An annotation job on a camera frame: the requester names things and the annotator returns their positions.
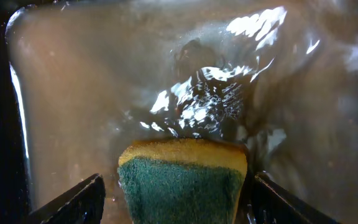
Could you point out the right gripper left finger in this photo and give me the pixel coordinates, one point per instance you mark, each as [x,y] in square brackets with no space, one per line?
[82,204]

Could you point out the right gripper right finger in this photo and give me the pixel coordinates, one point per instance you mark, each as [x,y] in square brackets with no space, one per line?
[273,204]

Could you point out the green yellow sponge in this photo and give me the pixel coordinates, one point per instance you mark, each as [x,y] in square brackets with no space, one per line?
[182,180]

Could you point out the black water tray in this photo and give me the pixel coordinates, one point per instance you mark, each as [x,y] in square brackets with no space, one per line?
[81,81]

